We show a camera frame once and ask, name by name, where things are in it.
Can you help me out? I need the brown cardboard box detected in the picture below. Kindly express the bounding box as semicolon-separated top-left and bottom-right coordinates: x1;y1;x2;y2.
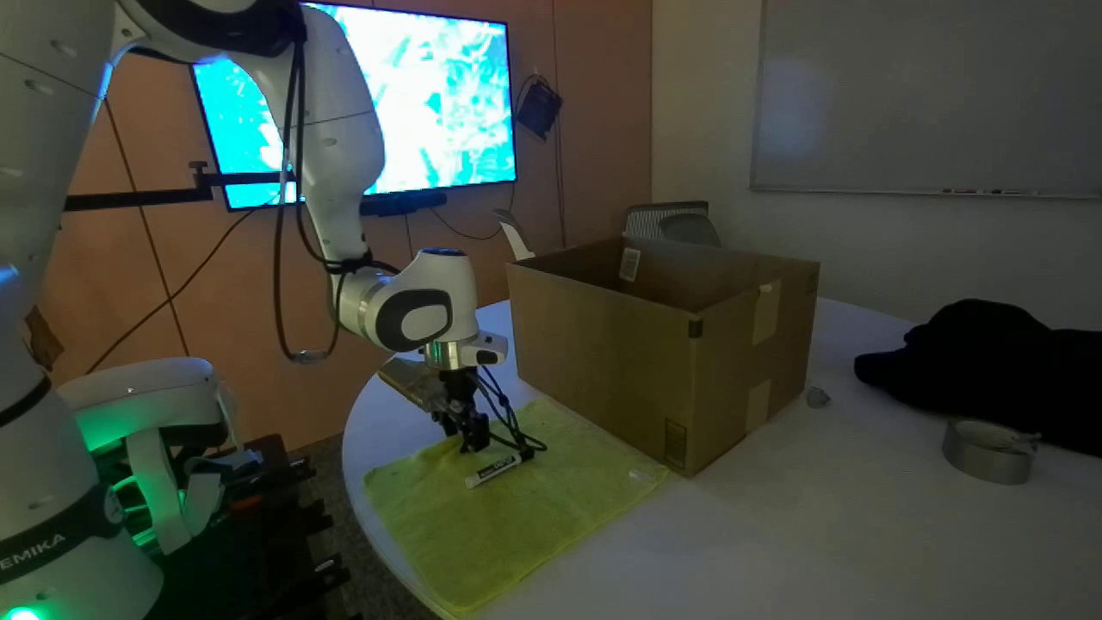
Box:
510;238;821;477

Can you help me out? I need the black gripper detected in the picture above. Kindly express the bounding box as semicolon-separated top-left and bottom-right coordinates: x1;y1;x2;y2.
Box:
433;369;489;454

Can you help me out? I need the wall-mounted tv screen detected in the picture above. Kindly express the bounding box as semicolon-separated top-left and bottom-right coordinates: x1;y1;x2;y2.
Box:
185;0;522;216

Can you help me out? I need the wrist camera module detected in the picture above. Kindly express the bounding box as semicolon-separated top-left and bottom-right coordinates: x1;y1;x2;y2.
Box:
443;335;510;369

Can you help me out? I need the black clothing pile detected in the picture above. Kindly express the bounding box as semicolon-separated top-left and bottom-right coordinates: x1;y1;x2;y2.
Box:
854;299;1102;454

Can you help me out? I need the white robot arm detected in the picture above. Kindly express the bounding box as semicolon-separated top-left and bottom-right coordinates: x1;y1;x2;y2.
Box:
0;0;480;369

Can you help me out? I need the wall whiteboard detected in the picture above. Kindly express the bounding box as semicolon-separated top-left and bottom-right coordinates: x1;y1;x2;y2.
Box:
752;0;1102;199

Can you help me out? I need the yellow microfiber cloth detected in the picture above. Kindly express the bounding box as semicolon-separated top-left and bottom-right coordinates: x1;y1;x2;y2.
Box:
360;397;671;620

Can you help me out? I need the grey tape roll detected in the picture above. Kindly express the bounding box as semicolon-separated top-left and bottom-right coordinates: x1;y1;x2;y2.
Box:
939;421;1040;487

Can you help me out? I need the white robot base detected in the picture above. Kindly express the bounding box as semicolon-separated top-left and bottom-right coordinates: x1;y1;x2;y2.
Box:
0;262;232;620

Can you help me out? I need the grey chair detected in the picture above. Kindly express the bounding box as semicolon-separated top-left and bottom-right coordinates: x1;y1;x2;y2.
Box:
623;199;720;247

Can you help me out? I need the black dry-erase marker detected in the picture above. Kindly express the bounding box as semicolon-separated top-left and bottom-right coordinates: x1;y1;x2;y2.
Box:
466;458;522;489

